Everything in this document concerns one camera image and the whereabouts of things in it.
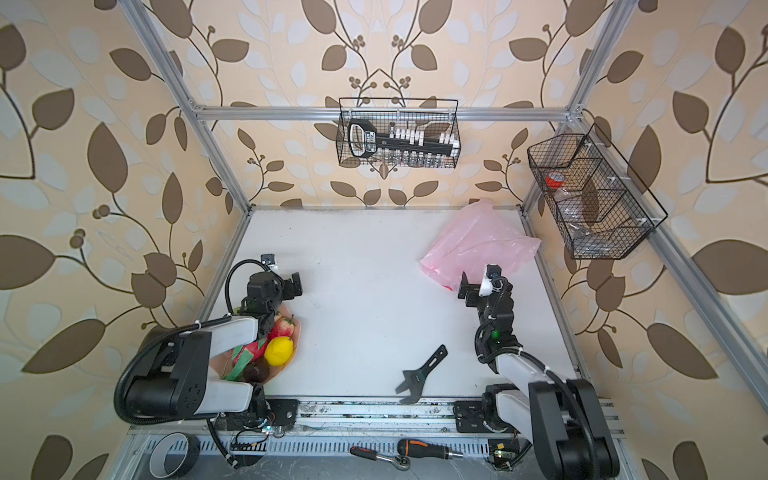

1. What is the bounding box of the pink plastic bag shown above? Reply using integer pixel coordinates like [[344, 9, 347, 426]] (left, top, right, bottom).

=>
[[419, 199, 541, 291]]

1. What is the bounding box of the peach fruit plate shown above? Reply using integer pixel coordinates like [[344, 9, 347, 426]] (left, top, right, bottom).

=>
[[210, 306, 300, 384]]

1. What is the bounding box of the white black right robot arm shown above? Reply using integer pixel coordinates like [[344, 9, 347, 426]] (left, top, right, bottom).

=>
[[458, 264, 621, 479]]

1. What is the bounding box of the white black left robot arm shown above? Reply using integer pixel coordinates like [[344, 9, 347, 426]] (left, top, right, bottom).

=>
[[114, 266, 303, 468]]

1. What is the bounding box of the red strawberry near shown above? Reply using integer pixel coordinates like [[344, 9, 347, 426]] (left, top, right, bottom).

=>
[[269, 316, 296, 340]]

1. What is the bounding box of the yellow lemon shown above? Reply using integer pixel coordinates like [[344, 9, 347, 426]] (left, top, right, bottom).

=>
[[264, 337, 294, 367]]

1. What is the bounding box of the red dragon fruit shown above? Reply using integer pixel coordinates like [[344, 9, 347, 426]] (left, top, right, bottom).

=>
[[222, 339, 268, 381]]

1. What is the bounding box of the dark purple mangosteen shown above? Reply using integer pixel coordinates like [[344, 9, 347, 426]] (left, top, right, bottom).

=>
[[242, 358, 271, 384]]

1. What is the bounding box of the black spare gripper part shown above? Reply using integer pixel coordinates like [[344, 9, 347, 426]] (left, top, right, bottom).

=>
[[395, 344, 448, 405]]

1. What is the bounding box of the red capped plastic bottle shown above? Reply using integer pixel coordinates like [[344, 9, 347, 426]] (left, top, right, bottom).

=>
[[545, 171, 566, 192]]

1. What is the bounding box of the orange black screwdriver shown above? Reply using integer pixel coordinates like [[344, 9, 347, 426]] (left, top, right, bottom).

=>
[[397, 439, 464, 460]]

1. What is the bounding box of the black ratchet wrench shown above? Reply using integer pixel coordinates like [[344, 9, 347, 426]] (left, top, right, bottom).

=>
[[349, 446, 411, 471]]

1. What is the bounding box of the black socket set holder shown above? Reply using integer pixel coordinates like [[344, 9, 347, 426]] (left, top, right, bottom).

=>
[[346, 119, 461, 161]]

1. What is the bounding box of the black tape roll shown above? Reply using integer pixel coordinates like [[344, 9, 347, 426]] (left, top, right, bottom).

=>
[[148, 432, 201, 479]]

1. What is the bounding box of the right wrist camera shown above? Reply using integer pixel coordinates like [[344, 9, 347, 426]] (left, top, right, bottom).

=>
[[479, 264, 507, 297]]

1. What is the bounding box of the black wire basket right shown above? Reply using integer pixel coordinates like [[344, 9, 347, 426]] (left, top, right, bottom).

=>
[[527, 125, 668, 260]]

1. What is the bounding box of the black wire basket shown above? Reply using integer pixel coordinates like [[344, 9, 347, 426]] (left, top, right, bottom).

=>
[[335, 96, 462, 169], [527, 125, 668, 260]]

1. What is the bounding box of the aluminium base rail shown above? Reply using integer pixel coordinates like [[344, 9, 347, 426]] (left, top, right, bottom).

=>
[[119, 394, 631, 480]]

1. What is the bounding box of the black wire basket centre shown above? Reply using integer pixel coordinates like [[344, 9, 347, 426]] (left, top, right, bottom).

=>
[[335, 96, 462, 169]]

